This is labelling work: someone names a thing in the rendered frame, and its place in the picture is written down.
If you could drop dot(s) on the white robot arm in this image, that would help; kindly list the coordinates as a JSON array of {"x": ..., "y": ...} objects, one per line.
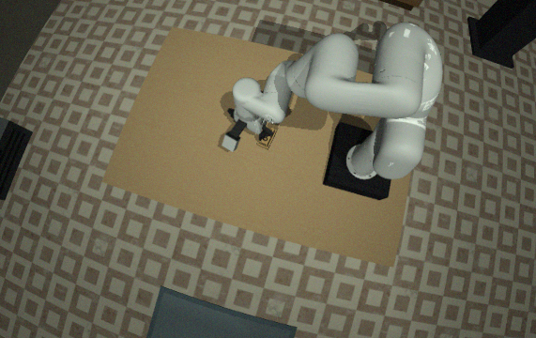
[{"x": 403, "y": 52}]

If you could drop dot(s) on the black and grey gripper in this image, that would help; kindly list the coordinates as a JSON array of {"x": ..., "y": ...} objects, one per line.
[{"x": 257, "y": 126}]

